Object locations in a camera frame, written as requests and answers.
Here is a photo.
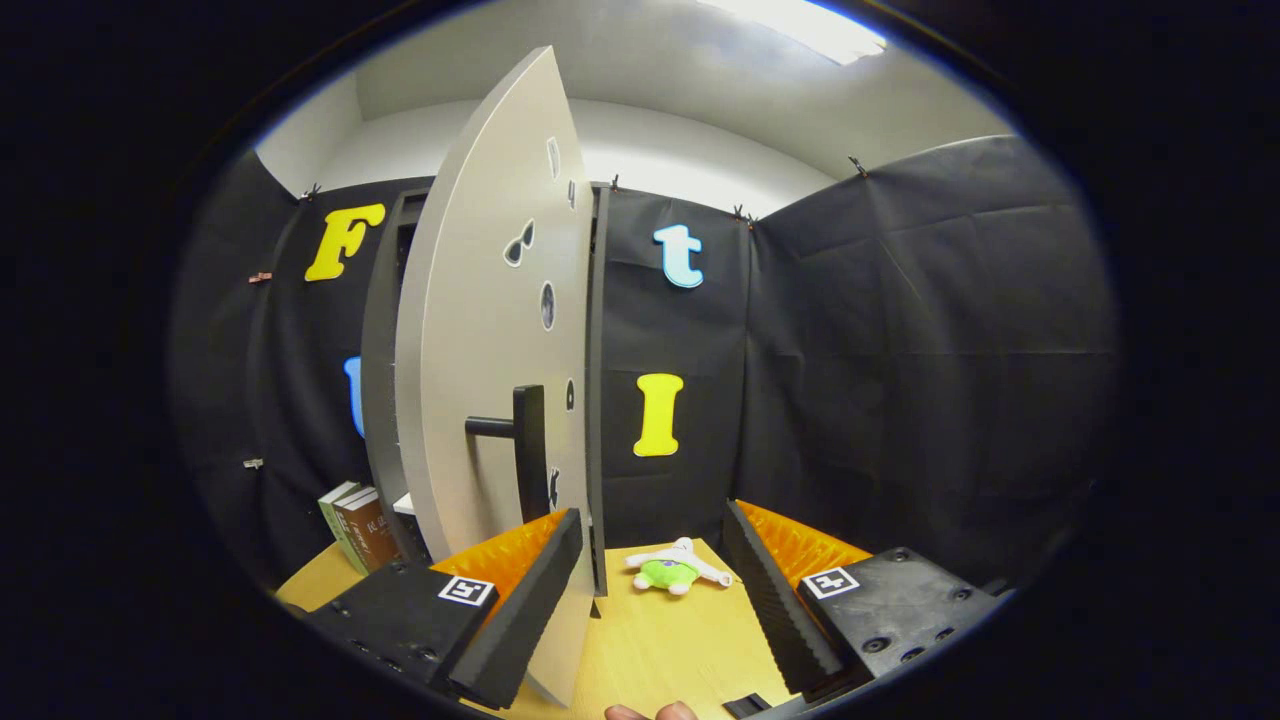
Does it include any green book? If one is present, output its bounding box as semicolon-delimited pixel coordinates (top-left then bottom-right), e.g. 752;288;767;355
318;481;366;574

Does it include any black backdrop cloth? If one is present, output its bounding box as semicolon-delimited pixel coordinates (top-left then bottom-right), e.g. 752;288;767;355
170;135;1121;591

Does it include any long ceiling light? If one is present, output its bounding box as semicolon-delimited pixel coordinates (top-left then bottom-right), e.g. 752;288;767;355
700;0;889;67

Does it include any green and white plush toy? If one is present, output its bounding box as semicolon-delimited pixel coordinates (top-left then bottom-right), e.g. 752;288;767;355
625;537;734;597

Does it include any brown book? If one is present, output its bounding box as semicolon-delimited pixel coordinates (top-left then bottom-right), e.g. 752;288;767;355
330;485;379;573
345;492;403;571

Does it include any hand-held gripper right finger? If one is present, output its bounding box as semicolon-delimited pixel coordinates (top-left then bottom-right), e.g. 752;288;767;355
722;498;1006;706

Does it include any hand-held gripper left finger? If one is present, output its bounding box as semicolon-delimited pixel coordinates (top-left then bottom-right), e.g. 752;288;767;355
300;507;585;711

